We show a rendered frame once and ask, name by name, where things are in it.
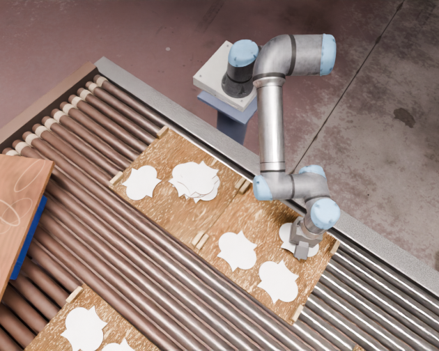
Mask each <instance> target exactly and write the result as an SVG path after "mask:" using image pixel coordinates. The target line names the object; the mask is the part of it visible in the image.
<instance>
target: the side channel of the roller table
mask: <svg viewBox="0 0 439 351"><path fill-rule="evenodd" d="M96 75H100V73H99V71H98V68H97V66H95V65H93V64H92V63H91V62H89V61H87V62H85V64H84V65H82V66H81V67H79V68H78V69H77V70H75V71H74V72H73V73H72V74H71V75H69V76H68V77H66V78H65V79H64V80H63V81H61V82H60V83H59V84H57V85H56V86H55V87H54V88H53V89H51V90H50V91H48V92H47V93H46V94H44V95H43V96H42V97H41V98H39V99H38V100H37V101H35V102H34V103H33V104H32V105H31V106H29V107H28V108H26V109H25V110H24V111H23V112H22V113H20V114H19V115H18V116H16V117H15V118H14V119H12V120H11V121H10V122H9V123H7V124H6V125H4V126H3V127H2V128H1V129H0V154H2V152H3V150H4V149H5V148H12V149H13V150H15V148H13V142H14V141H15V140H17V139H20V140H22V141H23V142H26V141H25V140H23V138H22V135H23V134H24V133H25V132H31V133H33V134H35V132H33V131H32V127H33V126H34V125H35V124H41V125H42V126H44V125H43V124H42V122H41V121H42V119H43V118H44V117H45V116H49V117H50V118H53V117H51V112H52V110H53V109H58V110H60V111H62V110H61V109H60V104H61V103H62V102H67V103H68V104H71V103H69V101H68V98H69V97H70V96H71V95H76V96H77V97H79V96H78V95H77V91H78V89H80V88H84V89H85V90H87V89H86V88H85V85H86V83H87V82H88V81H92V82H93V78H94V76H96ZM93 83H94V82H93Z"/></svg>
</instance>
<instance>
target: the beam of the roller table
mask: <svg viewBox="0 0 439 351"><path fill-rule="evenodd" d="M94 65H95V66H97V68H98V71H99V73H100V76H101V77H104V78H106V79H108V81H109V82H111V83H112V84H113V85H115V86H117V87H118V88H120V89H121V90H122V91H124V92H126V93H127V94H128V95H130V96H132V97H133V98H134V99H136V100H138V101H139V102H140V103H142V104H144V105H145V106H147V107H148V108H149V109H151V110H153V111H154V112H155V113H157V114H159V115H160V116H161V117H163V118H165V119H166V120H168V121H169V122H170V123H172V124H174V125H175V126H176V127H178V128H180V129H181V130H182V131H184V132H186V133H187V134H189V135H190V136H191V137H193V138H195V139H196V140H197V141H199V142H201V143H202V144H203V145H205V146H207V147H208V148H210V149H211V150H213V151H214V152H216V153H217V154H218V155H220V156H222V157H223V158H224V159H226V160H228V161H229V162H230V163H232V164H234V165H235V166H237V167H238V168H239V169H241V170H243V171H244V172H245V173H247V174H249V175H250V176H251V177H253V178H254V177H255V176H258V175H260V159H259V156H258V155H256V154H255V153H253V152H252V151H250V150H248V149H247V148H246V147H244V146H242V145H240V144H239V143H238V142H236V141H234V140H233V139H231V138H230V137H228V136H227V135H225V134H224V133H222V132H220V131H219V130H217V129H216V128H214V127H213V126H212V125H209V124H208V123H207V122H205V121H204V120H202V119H200V118H199V117H197V116H195V115H194V114H193V113H191V112H189V111H188V110H186V109H185V108H183V107H182V106H180V105H179V104H177V103H175V102H174V101H173V100H171V99H169V98H168V97H166V96H165V95H163V94H161V93H160V92H158V91H157V90H155V89H154V88H152V87H151V86H149V85H148V84H146V83H144V82H143V81H142V80H140V79H138V78H136V77H135V76H134V75H132V74H130V73H129V72H127V71H126V70H124V69H123V68H121V67H120V66H118V65H116V64H115V63H113V62H112V61H110V60H109V59H108V58H105V57H104V56H103V57H102V58H101V59H100V60H98V61H97V62H95V63H94ZM287 201H289V202H291V203H292V204H294V205H295V206H297V207H298V208H300V209H301V210H303V211H304V212H306V213H307V209H306V205H305V201H304V199H303V198H299V199H287ZM330 229H332V230H333V231H334V232H336V233H338V234H339V235H340V236H342V237H344V238H345V239H347V240H348V241H349V242H351V243H353V244H354V245H355V246H357V247H359V248H360V249H361V250H363V251H365V252H366V253H368V254H369V255H370V256H372V257H374V258H375V259H376V260H378V261H380V262H381V263H382V264H384V265H386V266H387V267H389V268H390V269H391V270H393V271H395V272H396V273H397V274H399V275H401V276H402V277H403V278H405V279H407V280H408V281H409V282H411V283H413V284H414V285H416V286H417V287H418V288H420V289H422V290H423V291H424V292H426V293H428V294H429V295H430V296H432V297H434V298H435V299H437V300H438V301H439V272H438V271H436V270H435V269H433V268H432V267H430V266H428V265H427V264H426V263H424V262H422V261H421V260H419V259H418V258H416V257H414V256H413V255H412V254H410V253H408V252H407V251H405V250H404V249H402V248H401V247H399V246H397V245H396V244H395V243H393V242H391V241H389V240H388V239H387V238H385V237H383V236H382V235H381V234H379V233H377V232H375V231H374V230H373V229H371V228H369V227H368V226H366V225H365V224H363V223H362V222H361V221H358V220H357V219H356V218H354V217H352V216H351V215H349V214H348V213H346V212H344V211H343V210H342V209H340V217H339V219H338V220H337V222H336V224H335V225H334V226H333V227H331V228H330Z"/></svg>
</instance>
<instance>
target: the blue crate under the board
mask: <svg viewBox="0 0 439 351"><path fill-rule="evenodd" d="M46 202H47V198H46V197H45V196H44V195H43V196H42V198H41V200H40V203H39V206H38V209H37V210H36V214H35V216H34V218H33V221H32V223H31V226H30V229H29V232H28V233H27V236H26V239H25V241H24V244H23V246H22V249H21V251H20V254H19V256H18V258H17V262H16V263H15V266H14V269H13V272H12V274H11V276H10V279H13V280H15V279H16V278H17V276H18V274H19V272H20V269H21V266H22V263H23V261H24V258H25V256H26V253H27V251H28V248H29V245H30V243H31V241H32V238H33V235H34V233H35V231H36V227H37V225H38V222H39V220H40V217H41V214H42V213H43V210H44V207H45V204H46Z"/></svg>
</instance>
